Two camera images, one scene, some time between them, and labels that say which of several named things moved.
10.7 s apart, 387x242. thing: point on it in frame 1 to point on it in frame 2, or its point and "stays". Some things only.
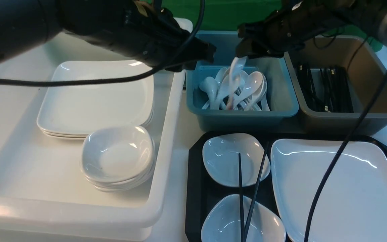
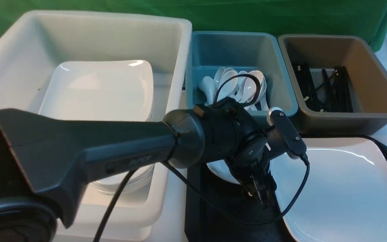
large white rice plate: [362, 199] stays
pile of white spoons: [235, 90] stays
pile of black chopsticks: [338, 96] stays
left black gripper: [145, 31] to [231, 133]
